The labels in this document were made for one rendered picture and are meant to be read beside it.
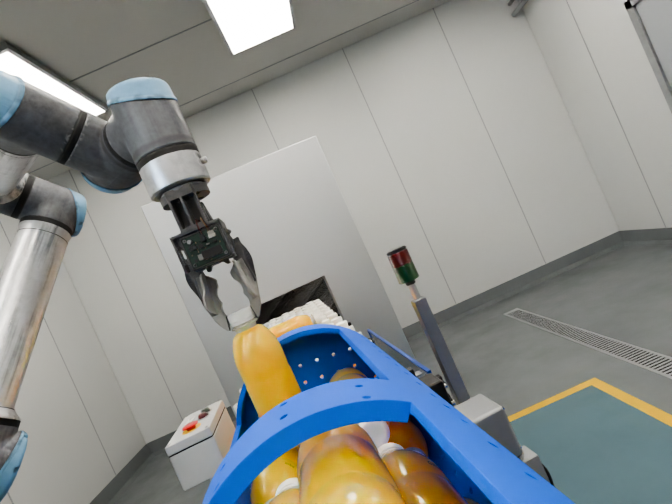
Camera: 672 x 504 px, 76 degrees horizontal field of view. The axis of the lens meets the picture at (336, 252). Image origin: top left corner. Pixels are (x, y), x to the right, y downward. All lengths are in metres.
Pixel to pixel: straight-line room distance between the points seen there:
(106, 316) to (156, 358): 0.75
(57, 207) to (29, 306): 0.26
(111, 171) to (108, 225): 4.89
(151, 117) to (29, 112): 0.17
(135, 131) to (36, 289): 0.64
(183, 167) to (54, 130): 0.20
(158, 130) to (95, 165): 0.15
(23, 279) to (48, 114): 0.55
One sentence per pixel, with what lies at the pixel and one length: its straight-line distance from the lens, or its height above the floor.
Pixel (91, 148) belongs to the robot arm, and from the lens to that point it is 0.76.
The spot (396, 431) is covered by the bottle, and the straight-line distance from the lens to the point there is 0.64.
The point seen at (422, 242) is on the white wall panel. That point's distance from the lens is 5.14.
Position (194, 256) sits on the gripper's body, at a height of 1.40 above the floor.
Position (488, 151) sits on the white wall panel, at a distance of 5.47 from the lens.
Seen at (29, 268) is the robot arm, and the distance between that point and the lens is 1.23.
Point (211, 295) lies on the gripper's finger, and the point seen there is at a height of 1.35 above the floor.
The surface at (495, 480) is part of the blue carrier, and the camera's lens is 0.24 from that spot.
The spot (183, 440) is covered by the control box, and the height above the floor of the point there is 1.10.
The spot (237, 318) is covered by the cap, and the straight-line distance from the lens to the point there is 0.66.
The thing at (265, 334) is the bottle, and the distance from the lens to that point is 0.66.
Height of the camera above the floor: 1.34
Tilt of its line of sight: 1 degrees down
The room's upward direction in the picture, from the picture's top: 24 degrees counter-clockwise
